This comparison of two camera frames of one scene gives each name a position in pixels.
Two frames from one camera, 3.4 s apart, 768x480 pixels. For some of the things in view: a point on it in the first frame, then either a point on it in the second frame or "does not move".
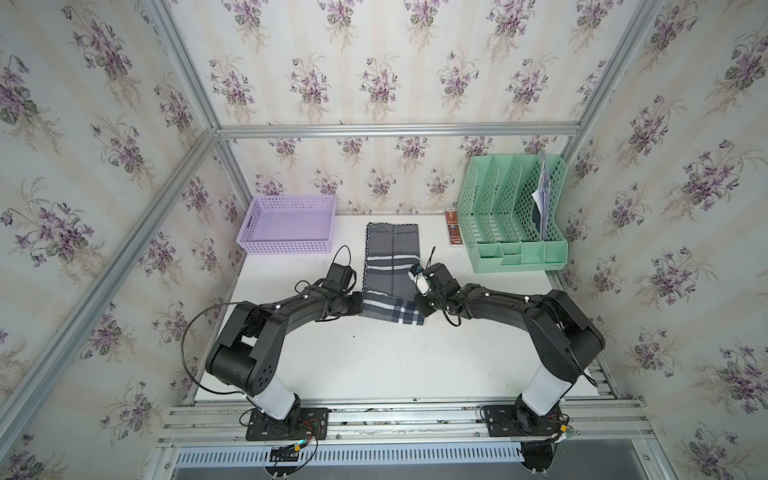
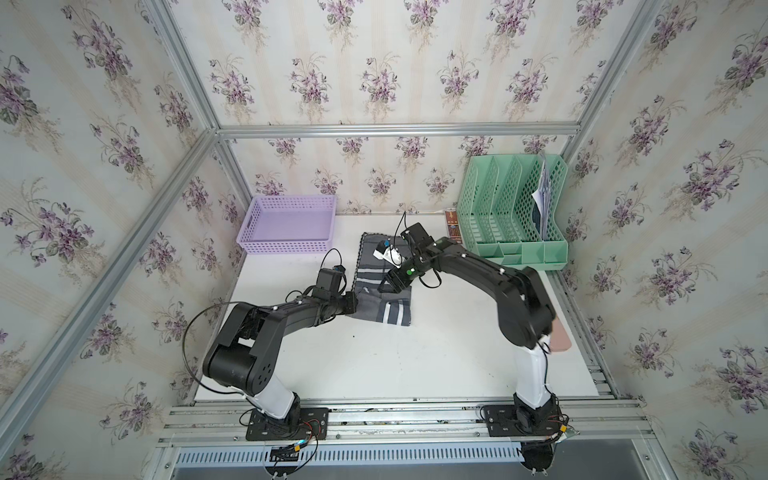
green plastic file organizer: [513, 213] does not move
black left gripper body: [349, 304] does not move
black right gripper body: [428, 302] → [408, 269]
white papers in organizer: [542, 200] does not move
